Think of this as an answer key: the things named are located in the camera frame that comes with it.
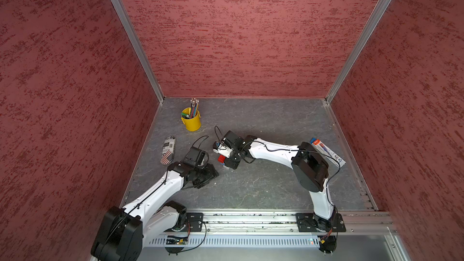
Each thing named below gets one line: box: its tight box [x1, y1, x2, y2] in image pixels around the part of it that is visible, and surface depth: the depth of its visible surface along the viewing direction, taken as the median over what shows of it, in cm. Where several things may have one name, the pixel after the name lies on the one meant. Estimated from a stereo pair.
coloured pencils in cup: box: [190, 97, 200, 119], surface depth 99 cm
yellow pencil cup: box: [180, 106, 202, 132], surface depth 102 cm
